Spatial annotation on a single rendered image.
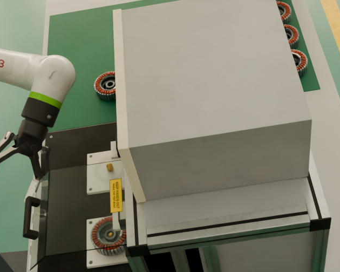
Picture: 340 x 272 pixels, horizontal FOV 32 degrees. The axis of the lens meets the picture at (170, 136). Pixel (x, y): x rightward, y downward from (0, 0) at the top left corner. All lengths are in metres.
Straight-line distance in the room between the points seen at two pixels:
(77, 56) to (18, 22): 1.53
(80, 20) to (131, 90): 1.15
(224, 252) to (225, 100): 0.36
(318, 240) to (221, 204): 0.23
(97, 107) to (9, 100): 1.30
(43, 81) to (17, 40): 2.02
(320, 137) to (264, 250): 0.59
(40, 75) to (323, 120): 0.88
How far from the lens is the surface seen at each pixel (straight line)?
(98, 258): 1.70
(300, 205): 1.33
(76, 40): 2.34
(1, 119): 3.25
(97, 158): 1.89
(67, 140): 1.98
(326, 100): 2.00
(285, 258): 1.47
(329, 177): 1.82
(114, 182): 1.47
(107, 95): 2.05
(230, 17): 1.43
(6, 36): 3.71
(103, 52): 2.26
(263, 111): 1.22
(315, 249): 1.43
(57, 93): 1.64
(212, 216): 1.32
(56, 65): 1.64
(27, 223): 1.48
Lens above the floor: 2.25
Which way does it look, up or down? 51 degrees down
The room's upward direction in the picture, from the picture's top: 13 degrees counter-clockwise
